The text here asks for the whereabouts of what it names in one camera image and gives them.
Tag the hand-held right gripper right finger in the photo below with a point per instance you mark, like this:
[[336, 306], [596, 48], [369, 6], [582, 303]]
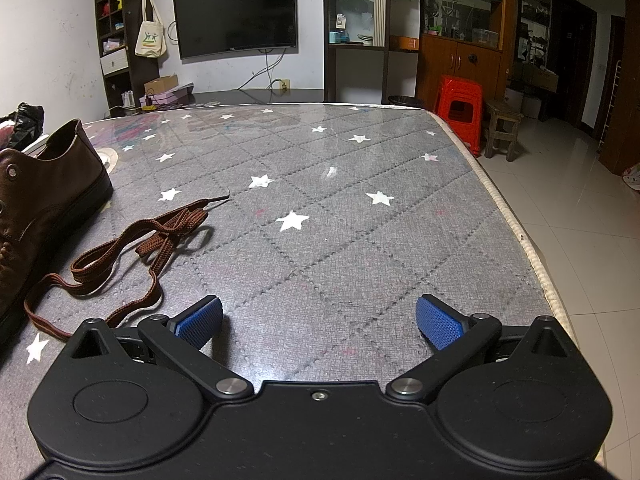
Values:
[[440, 322]]

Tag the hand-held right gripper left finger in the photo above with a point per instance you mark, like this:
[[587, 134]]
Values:
[[200, 322]]

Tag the brown shoelace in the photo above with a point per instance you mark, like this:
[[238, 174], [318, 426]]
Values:
[[185, 215]]

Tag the brown leather shoe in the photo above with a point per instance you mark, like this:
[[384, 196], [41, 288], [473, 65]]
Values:
[[50, 195]]

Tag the grey star-print mattress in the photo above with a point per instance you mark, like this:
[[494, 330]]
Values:
[[350, 210]]

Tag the small wooden stool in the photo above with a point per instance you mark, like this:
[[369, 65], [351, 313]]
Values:
[[502, 109]]

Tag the black trash bin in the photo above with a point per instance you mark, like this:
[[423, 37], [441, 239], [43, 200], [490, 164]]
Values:
[[405, 101]]

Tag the pink flat box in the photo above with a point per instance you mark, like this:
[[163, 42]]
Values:
[[172, 96]]

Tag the black television console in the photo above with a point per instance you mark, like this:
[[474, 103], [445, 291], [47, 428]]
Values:
[[240, 96]]

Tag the red plastic stool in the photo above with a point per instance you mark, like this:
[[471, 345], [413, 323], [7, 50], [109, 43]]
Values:
[[457, 90]]

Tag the cardboard box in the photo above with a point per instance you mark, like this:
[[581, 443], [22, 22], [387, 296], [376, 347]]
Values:
[[161, 85]]

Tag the brown wooden cabinet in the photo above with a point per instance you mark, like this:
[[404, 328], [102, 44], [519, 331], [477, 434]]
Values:
[[450, 65]]

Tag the black plastic bag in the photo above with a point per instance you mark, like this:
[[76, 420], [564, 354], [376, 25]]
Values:
[[25, 125]]

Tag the white metal rack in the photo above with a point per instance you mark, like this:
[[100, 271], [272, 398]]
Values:
[[610, 110]]

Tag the white drawer box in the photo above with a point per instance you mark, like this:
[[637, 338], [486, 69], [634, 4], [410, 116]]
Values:
[[115, 62]]

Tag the glass display cabinet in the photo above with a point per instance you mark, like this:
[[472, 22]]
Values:
[[331, 70]]

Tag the cream tote bag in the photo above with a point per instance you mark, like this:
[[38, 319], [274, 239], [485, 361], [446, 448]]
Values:
[[150, 37]]

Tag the dark wooden door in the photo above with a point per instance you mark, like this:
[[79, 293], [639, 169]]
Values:
[[572, 60]]

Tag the black wall television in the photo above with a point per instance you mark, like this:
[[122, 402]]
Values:
[[235, 15]]

